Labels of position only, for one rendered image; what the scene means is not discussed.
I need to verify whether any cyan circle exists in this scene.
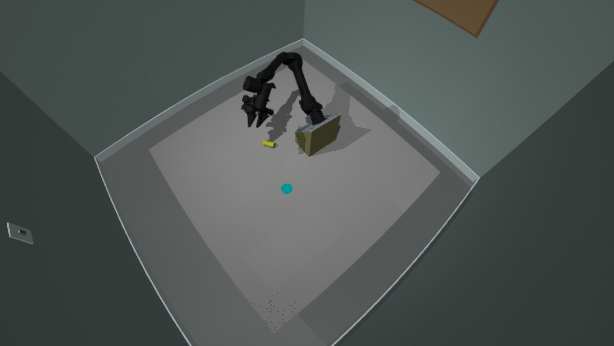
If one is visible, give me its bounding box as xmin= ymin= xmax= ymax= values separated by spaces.
xmin=281 ymin=184 xmax=292 ymax=194

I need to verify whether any yellow cylinder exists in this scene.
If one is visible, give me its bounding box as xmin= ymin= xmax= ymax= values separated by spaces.
xmin=263 ymin=139 xmax=275 ymax=148

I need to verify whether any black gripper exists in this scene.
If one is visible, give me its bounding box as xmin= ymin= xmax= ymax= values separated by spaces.
xmin=242 ymin=93 xmax=274 ymax=128

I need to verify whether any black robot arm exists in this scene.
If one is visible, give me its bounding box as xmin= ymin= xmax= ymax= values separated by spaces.
xmin=242 ymin=52 xmax=327 ymax=126

